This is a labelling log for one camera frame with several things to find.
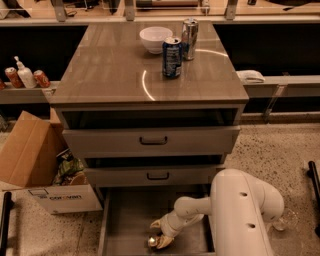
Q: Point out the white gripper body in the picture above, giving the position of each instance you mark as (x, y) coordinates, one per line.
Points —
(171, 225)

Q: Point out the orange soda can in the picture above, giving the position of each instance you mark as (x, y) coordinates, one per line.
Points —
(152, 241)

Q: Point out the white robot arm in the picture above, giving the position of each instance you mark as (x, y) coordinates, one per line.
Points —
(238, 207)

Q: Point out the bottom open grey drawer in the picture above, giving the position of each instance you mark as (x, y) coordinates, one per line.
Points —
(129, 211)

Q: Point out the middle grey drawer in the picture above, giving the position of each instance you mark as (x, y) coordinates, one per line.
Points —
(152, 175)

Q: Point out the top grey drawer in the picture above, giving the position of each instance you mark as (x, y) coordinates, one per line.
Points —
(149, 142)

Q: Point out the grey drawer cabinet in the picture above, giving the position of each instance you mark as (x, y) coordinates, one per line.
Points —
(112, 82)

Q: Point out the blue soda can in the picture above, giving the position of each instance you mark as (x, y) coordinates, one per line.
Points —
(172, 57)

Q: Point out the red can right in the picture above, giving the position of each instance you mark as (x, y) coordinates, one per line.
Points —
(41, 79)

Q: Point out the red can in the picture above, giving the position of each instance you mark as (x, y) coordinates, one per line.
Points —
(41, 79)
(13, 77)

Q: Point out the silver soda can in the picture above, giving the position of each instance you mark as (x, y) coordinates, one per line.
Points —
(189, 38)

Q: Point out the red can left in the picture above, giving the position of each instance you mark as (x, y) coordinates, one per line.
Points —
(13, 77)

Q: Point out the white printed cardboard box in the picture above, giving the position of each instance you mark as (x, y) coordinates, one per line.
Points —
(66, 199)

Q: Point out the green snack bag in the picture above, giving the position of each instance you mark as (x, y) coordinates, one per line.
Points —
(68, 167)

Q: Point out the clear drinking glass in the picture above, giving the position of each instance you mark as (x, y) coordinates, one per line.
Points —
(288, 220)

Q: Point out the brown cardboard box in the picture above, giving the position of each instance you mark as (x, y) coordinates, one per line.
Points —
(28, 157)

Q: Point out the black bar right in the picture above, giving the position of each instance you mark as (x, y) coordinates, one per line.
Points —
(312, 173)

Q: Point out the black bar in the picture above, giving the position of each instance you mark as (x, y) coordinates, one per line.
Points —
(312, 173)
(4, 224)

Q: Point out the black bar left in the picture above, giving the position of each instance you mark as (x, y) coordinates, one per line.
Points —
(4, 224)

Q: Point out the folded white cloth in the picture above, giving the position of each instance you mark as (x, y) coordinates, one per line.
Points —
(250, 76)

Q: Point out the white bowl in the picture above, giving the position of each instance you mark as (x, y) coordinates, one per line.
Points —
(153, 37)

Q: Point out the white pump bottle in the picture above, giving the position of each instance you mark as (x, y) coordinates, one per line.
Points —
(25, 74)

